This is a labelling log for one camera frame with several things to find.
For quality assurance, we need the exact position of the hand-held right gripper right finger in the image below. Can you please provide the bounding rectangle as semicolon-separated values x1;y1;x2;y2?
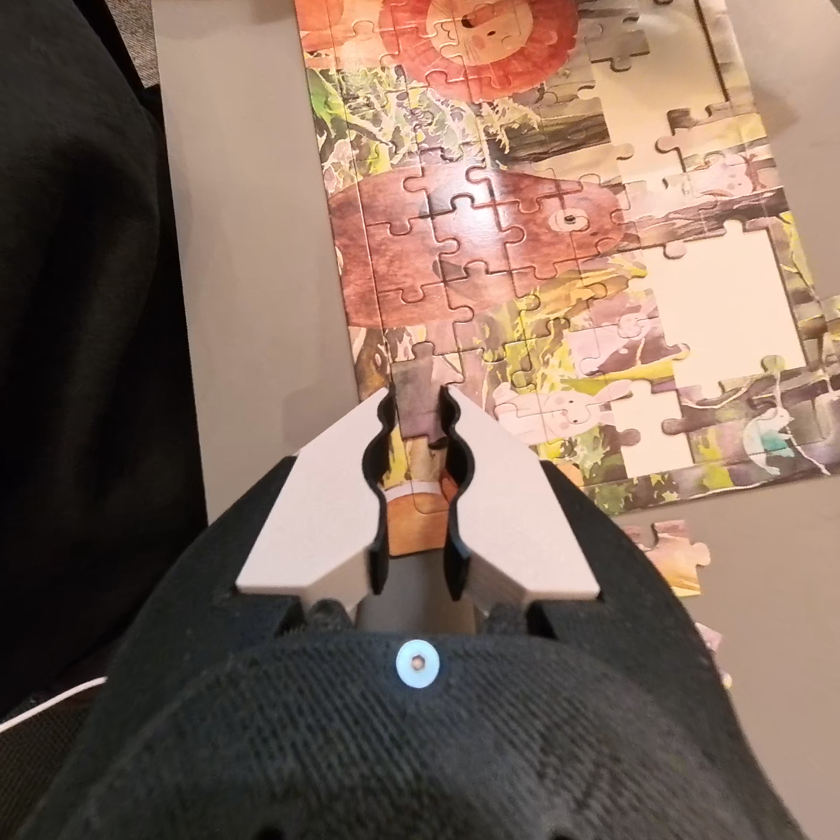
437;385;601;609

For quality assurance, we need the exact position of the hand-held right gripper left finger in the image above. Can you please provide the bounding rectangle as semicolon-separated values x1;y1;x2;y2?
234;385;398;605

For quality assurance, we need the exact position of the grey jigsaw piece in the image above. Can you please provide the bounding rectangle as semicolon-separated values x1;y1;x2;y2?
392;344;463;455

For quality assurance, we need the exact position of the white cable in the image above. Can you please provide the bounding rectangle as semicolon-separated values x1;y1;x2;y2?
0;676;106;729

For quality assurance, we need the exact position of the pink jigsaw piece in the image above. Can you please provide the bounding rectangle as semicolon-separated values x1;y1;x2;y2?
620;520;711;597
694;620;734;690

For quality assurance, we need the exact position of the animal jigsaw puzzle board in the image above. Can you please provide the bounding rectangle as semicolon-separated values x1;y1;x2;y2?
295;0;840;553

